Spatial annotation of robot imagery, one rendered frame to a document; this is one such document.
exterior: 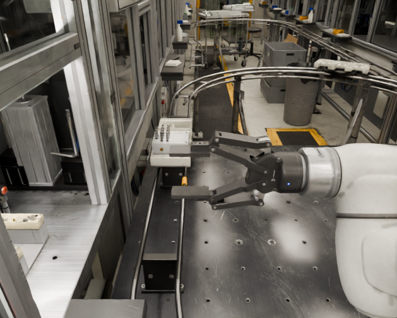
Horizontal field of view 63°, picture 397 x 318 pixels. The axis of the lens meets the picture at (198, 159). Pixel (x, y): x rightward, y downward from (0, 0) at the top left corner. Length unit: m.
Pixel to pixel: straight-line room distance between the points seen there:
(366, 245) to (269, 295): 0.43
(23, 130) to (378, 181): 0.79
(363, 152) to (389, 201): 0.09
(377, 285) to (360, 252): 0.05
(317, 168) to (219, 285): 0.52
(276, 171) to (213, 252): 0.52
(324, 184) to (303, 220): 0.64
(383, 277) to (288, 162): 0.22
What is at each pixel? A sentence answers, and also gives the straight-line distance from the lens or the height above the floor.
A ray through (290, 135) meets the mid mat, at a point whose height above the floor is 0.01.
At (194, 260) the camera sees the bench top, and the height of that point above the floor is 0.68.
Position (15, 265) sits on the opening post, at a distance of 0.50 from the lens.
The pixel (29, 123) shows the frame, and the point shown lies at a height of 1.11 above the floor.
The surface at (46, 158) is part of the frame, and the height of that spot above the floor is 1.01.
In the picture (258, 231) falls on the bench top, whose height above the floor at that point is 0.68.
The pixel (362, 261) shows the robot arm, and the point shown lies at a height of 1.03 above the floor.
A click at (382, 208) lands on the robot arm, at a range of 0.61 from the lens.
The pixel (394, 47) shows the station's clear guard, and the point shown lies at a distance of 3.13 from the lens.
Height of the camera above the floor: 1.43
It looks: 29 degrees down
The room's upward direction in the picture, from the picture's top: straight up
